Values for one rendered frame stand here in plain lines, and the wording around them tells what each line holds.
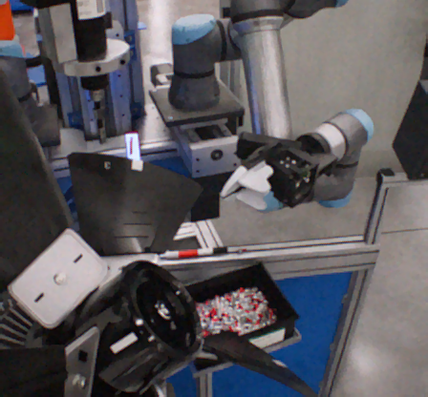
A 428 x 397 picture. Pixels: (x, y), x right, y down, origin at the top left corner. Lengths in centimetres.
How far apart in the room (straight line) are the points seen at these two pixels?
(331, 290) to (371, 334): 87
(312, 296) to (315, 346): 23
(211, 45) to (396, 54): 156
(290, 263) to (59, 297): 71
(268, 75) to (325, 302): 66
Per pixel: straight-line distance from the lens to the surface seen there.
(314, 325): 135
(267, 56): 85
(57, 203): 51
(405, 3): 257
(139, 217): 66
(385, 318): 217
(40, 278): 50
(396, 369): 202
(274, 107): 85
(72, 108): 145
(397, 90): 273
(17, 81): 121
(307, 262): 112
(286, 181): 75
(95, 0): 41
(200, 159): 121
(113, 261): 61
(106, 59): 41
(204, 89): 127
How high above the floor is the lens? 160
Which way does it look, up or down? 35 degrees down
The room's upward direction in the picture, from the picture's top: straight up
